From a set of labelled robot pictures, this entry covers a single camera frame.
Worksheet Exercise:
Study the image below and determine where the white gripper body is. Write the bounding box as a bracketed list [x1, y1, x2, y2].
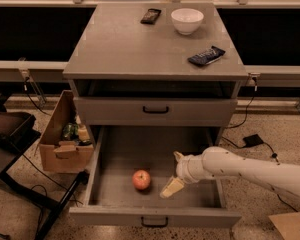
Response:
[176, 155, 205, 184]

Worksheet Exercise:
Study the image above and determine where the red apple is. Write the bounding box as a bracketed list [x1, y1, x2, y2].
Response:
[132, 170, 151, 190]

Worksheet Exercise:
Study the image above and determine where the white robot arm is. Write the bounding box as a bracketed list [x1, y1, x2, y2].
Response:
[160, 146, 300, 199]

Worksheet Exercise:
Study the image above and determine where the open grey drawer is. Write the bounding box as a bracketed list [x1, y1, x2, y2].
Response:
[70, 126, 241, 228]

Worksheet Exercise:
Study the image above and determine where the closed grey upper drawer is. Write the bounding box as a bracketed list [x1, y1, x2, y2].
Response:
[74, 97, 237, 127]

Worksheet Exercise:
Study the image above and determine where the grey drawer cabinet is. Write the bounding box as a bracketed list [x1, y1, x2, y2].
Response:
[63, 3, 247, 144]

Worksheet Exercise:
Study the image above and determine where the black power adapter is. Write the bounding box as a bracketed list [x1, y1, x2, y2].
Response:
[243, 134, 263, 147]

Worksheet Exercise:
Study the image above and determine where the yellow bottle in box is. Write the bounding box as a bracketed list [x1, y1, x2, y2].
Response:
[76, 116, 90, 141]

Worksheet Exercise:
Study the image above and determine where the dark blue snack bar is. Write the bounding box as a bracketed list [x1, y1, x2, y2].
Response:
[188, 46, 225, 66]

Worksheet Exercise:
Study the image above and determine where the green can in box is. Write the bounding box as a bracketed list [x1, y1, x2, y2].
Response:
[61, 123, 78, 141]

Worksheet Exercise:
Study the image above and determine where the cardboard sheet on floor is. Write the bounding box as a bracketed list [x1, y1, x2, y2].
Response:
[269, 212, 300, 240]

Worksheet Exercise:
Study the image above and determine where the brown cardboard box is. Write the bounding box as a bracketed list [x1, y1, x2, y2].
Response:
[39, 90, 93, 173]

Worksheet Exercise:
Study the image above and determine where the white bowl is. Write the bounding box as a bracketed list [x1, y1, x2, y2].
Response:
[171, 8, 204, 35]

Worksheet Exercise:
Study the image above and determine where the black snack packet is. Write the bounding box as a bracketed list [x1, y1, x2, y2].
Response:
[140, 8, 161, 25]

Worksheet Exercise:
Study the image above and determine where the black folding table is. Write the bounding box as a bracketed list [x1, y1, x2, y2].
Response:
[0, 73, 90, 240]

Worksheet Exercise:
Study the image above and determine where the black lower drawer handle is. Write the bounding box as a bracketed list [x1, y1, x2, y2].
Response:
[141, 217, 169, 228]

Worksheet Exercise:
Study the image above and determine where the black drawer handle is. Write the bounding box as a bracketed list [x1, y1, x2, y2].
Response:
[141, 217, 169, 228]
[142, 106, 169, 114]

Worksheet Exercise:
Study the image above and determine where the black upper drawer handle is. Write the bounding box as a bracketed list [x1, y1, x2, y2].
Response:
[142, 106, 169, 114]

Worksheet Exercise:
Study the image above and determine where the black adapter cable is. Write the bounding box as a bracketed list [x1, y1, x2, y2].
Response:
[221, 80, 299, 213]

